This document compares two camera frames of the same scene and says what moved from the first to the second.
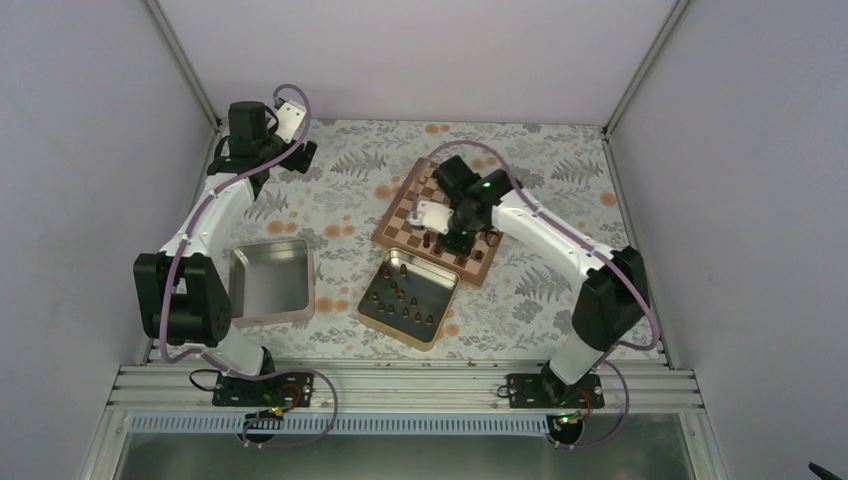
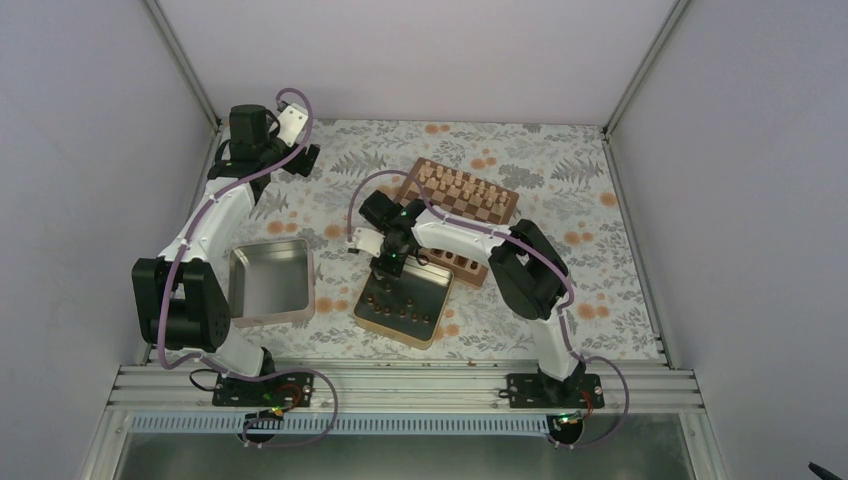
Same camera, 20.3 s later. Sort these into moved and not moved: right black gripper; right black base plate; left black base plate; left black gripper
Moved: right black gripper
Not moved: left black base plate; left black gripper; right black base plate
